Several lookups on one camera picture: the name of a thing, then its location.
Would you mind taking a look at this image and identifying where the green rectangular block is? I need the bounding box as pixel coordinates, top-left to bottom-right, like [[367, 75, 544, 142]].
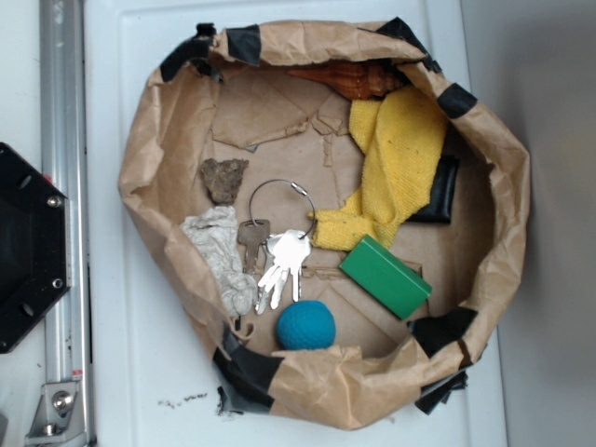
[[340, 236, 432, 319]]

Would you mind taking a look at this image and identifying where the silver key bunch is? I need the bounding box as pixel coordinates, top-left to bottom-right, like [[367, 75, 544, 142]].
[[255, 229, 311, 315]]

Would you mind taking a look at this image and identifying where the brown paper bag bin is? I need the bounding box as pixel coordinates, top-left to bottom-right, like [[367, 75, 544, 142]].
[[119, 19, 530, 429]]

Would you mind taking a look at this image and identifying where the dull brass key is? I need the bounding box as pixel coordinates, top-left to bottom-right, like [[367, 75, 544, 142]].
[[237, 219, 270, 274]]

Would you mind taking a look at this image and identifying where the crumpled white tissue paper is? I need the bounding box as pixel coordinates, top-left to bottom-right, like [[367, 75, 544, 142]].
[[180, 206, 257, 318]]

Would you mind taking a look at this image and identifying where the brown rough rock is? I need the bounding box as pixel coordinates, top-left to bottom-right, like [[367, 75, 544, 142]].
[[200, 158, 250, 205]]

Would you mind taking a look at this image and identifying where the blue dimpled ball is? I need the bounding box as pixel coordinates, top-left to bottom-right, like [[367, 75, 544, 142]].
[[277, 301, 336, 350]]

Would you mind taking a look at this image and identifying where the yellow microfiber cloth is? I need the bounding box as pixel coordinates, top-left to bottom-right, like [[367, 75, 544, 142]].
[[312, 86, 449, 251]]

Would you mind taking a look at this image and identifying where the black leather wallet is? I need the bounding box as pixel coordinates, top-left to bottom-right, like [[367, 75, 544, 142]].
[[408, 156, 459, 224]]

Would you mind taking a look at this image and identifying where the orange conch seashell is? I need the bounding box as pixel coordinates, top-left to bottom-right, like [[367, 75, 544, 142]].
[[287, 61, 403, 101]]

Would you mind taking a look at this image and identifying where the wire key ring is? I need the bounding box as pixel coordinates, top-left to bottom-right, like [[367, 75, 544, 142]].
[[248, 180, 317, 239]]

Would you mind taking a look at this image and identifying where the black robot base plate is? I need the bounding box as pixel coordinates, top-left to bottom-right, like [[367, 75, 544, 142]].
[[0, 143, 70, 354]]

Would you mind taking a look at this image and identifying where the metal corner bracket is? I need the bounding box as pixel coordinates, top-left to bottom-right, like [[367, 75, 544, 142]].
[[24, 381, 87, 446]]

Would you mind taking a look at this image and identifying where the aluminium extrusion rail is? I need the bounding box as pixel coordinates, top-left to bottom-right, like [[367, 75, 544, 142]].
[[38, 0, 90, 387]]

